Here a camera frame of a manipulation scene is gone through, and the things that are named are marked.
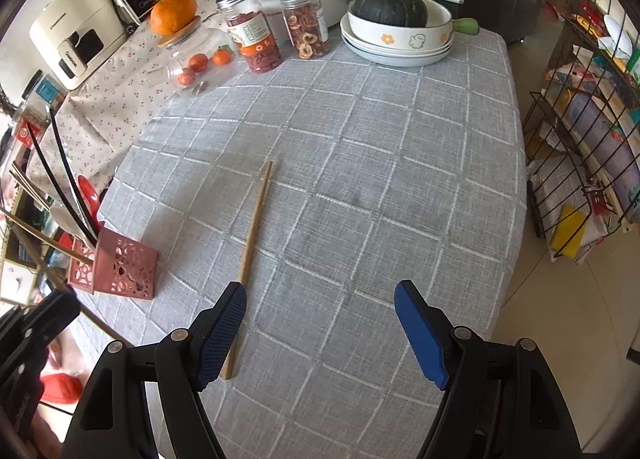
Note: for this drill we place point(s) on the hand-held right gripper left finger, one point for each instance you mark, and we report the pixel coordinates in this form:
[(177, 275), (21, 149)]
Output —
[(222, 334)]

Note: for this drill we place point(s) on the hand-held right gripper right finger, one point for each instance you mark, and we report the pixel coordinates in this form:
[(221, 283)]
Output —
[(420, 334)]

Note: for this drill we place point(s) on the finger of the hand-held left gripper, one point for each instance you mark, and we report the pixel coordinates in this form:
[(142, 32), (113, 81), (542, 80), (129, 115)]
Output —
[(50, 306)]

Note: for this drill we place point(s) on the red perforated utensil holder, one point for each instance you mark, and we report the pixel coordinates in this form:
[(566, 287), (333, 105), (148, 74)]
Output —
[(125, 264)]

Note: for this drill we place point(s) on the red plastic spoon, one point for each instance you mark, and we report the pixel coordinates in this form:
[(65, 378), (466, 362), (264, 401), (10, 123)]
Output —
[(89, 194)]

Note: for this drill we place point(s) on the black chopstick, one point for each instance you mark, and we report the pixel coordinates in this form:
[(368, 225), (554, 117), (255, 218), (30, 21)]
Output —
[(63, 159), (55, 179)]

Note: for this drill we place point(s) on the red plastic object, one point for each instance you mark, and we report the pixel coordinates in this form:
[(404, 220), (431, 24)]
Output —
[(62, 386)]

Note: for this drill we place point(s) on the pink cloth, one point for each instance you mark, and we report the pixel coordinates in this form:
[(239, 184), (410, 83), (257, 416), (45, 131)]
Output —
[(70, 356)]

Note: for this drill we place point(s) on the red printed box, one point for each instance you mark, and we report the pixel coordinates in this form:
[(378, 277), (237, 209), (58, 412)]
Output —
[(27, 131)]

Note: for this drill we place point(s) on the yellow packet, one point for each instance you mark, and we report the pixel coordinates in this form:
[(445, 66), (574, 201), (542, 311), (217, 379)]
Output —
[(570, 231)]

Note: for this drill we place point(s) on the grey checked tablecloth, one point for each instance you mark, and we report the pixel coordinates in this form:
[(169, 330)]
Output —
[(350, 164)]

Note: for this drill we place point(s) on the white plastic bag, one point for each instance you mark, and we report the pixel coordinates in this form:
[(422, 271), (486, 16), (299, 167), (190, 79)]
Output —
[(555, 179)]

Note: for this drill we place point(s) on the teal box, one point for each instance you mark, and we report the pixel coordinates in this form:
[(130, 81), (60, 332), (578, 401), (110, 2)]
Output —
[(49, 90)]

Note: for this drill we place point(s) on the white floral tablecloth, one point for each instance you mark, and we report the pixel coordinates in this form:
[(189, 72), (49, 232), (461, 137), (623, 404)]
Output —
[(115, 89)]

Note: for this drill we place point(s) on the small orange fruit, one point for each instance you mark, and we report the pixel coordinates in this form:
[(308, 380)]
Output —
[(222, 56), (187, 76), (198, 61)]

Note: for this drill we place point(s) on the white countertop appliance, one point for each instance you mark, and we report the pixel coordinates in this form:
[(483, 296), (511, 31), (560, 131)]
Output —
[(70, 14)]

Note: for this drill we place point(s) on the glass jar with wooden lid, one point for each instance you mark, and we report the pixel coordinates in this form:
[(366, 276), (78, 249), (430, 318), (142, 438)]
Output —
[(200, 39)]

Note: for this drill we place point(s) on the plastic jar of red berries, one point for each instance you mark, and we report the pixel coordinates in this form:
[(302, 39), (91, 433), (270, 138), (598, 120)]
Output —
[(255, 39)]

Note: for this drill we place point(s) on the plastic jar of dried rings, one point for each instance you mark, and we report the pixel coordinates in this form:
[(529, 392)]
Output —
[(305, 29)]

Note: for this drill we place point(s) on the large orange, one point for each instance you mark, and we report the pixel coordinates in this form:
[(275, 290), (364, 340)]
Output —
[(172, 14)]

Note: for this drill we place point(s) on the dark green squash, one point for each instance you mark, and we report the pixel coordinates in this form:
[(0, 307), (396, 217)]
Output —
[(390, 6)]

